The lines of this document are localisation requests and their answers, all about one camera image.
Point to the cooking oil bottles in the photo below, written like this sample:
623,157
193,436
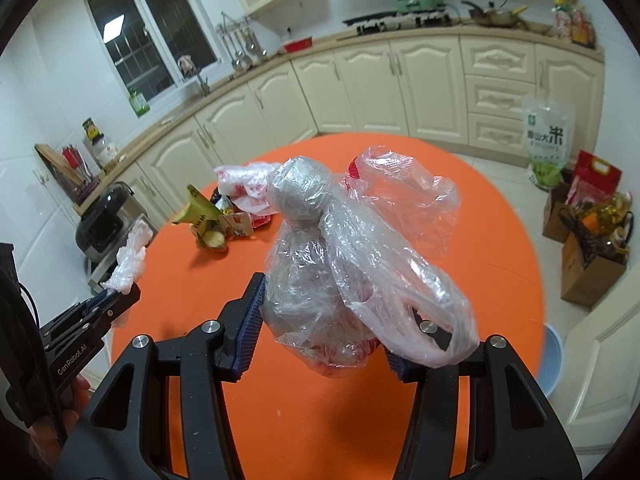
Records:
602,230

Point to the condiment packages on counter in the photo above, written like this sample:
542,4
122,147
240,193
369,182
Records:
572,23

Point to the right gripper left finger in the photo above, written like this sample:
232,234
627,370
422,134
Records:
124,431

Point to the light blue trash bin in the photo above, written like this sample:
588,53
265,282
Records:
550,368

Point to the black gas stove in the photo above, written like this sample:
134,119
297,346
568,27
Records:
393,21

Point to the red white plastic bag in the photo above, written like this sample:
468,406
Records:
246,186

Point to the kitchen window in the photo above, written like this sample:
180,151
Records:
145,40

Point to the black wok pan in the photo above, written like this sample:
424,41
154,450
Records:
495,16

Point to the knife block with utensils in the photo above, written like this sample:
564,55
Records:
69,170

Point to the utensil rack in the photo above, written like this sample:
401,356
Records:
241,43

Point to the green dish soap bottle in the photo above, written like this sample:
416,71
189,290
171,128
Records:
138,102

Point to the cream lower cabinets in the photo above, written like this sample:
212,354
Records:
461,88

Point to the white door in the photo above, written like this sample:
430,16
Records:
599,388

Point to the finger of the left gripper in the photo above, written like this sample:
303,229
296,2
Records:
83,325

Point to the small white plastic bag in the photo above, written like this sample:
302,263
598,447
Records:
130,259

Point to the brown cardboard box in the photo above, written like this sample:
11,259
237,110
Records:
587,274

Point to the red bowl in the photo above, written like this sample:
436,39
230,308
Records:
298,45

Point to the black rice cooker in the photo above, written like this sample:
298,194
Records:
107,221

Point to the green yellow snack wrapper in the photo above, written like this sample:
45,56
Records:
211,227

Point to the red gift bag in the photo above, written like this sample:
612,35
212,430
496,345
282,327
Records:
593,179

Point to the green cooking pot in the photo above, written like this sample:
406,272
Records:
419,6

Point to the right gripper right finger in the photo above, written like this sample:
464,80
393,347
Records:
514,432

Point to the clear plastic bag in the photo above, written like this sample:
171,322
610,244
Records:
353,266

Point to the white green rice bag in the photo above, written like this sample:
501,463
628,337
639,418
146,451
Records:
549,128

